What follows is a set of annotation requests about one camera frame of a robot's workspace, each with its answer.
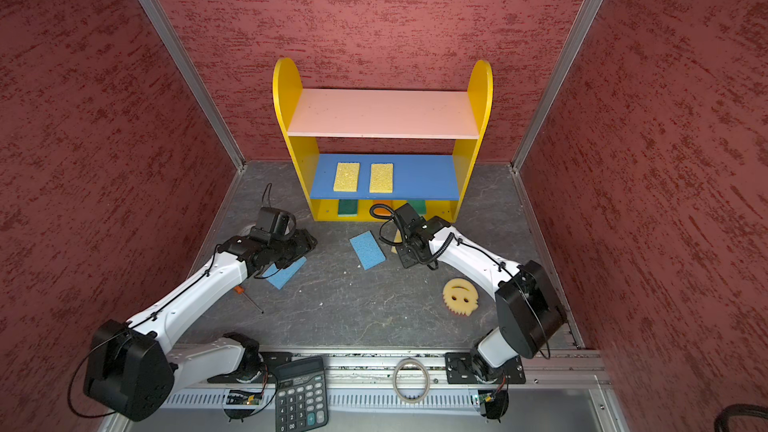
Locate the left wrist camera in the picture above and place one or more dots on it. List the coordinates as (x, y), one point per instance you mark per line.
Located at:
(274, 224)

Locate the left small circuit board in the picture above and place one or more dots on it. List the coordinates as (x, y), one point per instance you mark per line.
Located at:
(243, 398)

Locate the orange sponge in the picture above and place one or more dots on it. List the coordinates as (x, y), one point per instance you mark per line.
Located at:
(382, 203)

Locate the blue sponge far left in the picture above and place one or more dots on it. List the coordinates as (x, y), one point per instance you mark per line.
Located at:
(278, 278)

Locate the black desk calculator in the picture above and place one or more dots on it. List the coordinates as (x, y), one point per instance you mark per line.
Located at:
(301, 398)

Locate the bright green sponge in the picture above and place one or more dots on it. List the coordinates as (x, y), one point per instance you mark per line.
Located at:
(419, 206)

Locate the yellow pink blue shelf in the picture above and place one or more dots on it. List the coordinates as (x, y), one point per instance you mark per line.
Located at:
(305, 115)

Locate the tan yellow sponge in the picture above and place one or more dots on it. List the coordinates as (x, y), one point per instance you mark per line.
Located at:
(397, 240)

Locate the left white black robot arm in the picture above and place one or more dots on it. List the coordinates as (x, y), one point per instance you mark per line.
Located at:
(134, 366)

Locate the blue sponge centre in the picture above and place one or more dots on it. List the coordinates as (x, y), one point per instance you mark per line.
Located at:
(367, 250)

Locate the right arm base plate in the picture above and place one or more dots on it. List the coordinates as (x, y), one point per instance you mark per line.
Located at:
(471, 368)

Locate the red handled screwdriver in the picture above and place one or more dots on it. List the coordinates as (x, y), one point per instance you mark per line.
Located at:
(242, 292)

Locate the blue sponge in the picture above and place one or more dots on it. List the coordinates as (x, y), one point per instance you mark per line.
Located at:
(367, 250)
(278, 278)

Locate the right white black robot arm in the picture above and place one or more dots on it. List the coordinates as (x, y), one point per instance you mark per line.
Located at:
(528, 309)

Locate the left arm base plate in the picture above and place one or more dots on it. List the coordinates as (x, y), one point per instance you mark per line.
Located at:
(269, 361)

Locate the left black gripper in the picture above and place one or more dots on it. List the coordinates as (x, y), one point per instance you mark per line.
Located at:
(304, 244)

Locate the yellow smiley face sponge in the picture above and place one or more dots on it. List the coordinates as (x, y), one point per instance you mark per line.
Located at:
(460, 296)

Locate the dark green scouring sponge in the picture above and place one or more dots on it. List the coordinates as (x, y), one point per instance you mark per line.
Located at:
(347, 208)

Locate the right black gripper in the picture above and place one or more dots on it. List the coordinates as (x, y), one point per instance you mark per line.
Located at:
(406, 259)

